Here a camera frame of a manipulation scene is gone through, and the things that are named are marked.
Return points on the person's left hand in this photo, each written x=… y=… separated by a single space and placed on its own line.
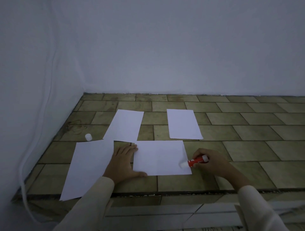
x=120 y=165

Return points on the person's right forearm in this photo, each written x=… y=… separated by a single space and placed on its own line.
x=257 y=207

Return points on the white glue stick cap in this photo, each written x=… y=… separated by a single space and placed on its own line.
x=88 y=137

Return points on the person's right hand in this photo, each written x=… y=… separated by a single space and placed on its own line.
x=215 y=164

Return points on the single white paper sheet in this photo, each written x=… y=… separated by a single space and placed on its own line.
x=88 y=164
x=159 y=157

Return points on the person's left forearm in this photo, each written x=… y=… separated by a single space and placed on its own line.
x=88 y=207

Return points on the stack of white papers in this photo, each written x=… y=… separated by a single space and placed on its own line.
x=183 y=123
x=125 y=125

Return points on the red and white glue stick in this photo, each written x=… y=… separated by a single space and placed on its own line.
x=194 y=162

